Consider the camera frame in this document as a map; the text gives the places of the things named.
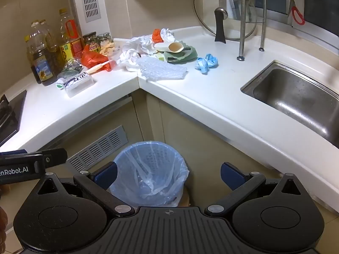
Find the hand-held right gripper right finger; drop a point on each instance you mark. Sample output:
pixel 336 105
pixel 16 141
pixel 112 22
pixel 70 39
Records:
pixel 233 176

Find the blue lined trash basket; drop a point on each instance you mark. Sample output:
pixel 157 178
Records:
pixel 174 187

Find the blue glove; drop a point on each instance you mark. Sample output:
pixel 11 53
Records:
pixel 206 62

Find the white crumpled plastic bag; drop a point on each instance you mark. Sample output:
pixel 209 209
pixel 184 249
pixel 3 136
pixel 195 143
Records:
pixel 140 43

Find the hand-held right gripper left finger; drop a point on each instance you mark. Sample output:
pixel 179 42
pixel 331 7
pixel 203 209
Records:
pixel 106 176

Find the large green sauce jar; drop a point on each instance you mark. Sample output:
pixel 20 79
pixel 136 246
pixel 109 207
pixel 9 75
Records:
pixel 91 43

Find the dark oil bottle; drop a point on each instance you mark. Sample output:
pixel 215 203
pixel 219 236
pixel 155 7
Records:
pixel 42 66

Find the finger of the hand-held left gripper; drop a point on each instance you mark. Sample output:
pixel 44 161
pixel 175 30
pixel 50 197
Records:
pixel 55 156

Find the green cloth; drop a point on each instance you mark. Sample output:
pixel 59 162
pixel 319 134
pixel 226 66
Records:
pixel 185 54

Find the silver foil packet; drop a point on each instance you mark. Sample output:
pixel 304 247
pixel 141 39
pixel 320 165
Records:
pixel 71 67

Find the cabinet vent grille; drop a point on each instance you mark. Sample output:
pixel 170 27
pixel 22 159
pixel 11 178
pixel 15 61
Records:
pixel 98 148

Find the green white cardboard box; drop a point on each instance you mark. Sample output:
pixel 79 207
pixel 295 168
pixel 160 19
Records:
pixel 159 57

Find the golden oil bottle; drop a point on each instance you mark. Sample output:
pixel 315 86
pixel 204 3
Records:
pixel 53 45

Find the yellow label oil bottle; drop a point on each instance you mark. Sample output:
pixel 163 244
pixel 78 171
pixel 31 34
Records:
pixel 70 47

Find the grey vent panel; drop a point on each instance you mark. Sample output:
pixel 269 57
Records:
pixel 91 2

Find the black gas stove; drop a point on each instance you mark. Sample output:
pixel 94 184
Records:
pixel 10 113

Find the dark window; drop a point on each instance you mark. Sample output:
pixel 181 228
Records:
pixel 320 0

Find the beige paper cup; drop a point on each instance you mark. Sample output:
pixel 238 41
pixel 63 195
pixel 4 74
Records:
pixel 176 47

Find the clear bubble wrap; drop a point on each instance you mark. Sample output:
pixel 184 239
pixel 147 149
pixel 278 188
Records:
pixel 161 70

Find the clear plastic water bottle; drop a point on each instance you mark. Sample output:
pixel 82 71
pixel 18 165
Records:
pixel 79 91

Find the yellow snack packet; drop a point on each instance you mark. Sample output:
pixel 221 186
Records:
pixel 108 49

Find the small checkered lid jar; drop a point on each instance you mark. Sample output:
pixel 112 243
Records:
pixel 104 39

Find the white tissue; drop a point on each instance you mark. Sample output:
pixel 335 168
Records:
pixel 166 34
pixel 127 58

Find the stainless steel sink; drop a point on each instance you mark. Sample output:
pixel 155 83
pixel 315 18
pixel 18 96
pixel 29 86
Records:
pixel 299 100

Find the glass pot lid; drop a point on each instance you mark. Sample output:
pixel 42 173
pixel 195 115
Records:
pixel 220 29

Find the red plastic bag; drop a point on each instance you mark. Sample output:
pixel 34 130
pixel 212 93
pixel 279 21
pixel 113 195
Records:
pixel 91 58

